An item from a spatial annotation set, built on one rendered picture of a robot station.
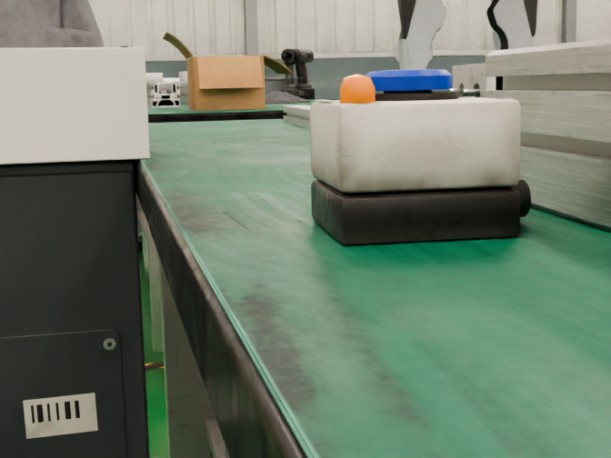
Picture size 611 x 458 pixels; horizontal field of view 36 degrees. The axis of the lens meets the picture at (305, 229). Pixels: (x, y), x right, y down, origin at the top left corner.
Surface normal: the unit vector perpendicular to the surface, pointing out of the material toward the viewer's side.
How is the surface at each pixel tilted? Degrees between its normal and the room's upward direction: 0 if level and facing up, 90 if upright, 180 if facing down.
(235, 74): 69
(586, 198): 90
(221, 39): 90
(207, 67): 63
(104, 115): 90
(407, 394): 0
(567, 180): 90
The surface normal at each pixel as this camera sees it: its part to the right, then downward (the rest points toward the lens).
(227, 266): -0.02, -0.99
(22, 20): 0.14, -0.24
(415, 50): 0.15, 0.15
